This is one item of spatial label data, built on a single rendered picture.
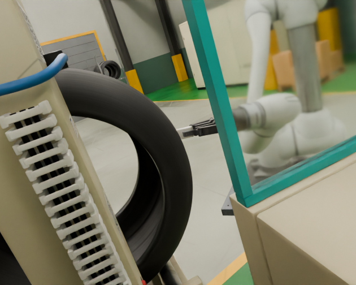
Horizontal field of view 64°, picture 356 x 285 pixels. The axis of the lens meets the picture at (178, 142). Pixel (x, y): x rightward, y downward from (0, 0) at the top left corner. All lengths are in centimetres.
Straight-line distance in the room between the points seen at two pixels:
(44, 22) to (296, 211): 1202
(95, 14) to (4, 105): 1239
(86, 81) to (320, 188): 47
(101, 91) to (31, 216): 29
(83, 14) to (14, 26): 1222
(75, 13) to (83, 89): 1195
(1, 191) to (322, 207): 36
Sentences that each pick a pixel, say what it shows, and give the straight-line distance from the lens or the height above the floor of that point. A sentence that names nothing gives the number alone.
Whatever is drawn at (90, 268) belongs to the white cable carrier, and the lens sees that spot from 41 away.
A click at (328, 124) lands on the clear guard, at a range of 35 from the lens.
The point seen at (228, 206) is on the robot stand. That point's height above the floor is 65.
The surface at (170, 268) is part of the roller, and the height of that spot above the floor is 92.
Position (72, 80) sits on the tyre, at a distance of 61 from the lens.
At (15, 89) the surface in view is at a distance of 35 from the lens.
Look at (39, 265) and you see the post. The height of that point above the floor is 123.
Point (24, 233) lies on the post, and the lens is 43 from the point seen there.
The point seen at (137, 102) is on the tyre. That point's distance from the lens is 62.
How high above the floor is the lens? 144
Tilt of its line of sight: 17 degrees down
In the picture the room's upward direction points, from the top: 18 degrees counter-clockwise
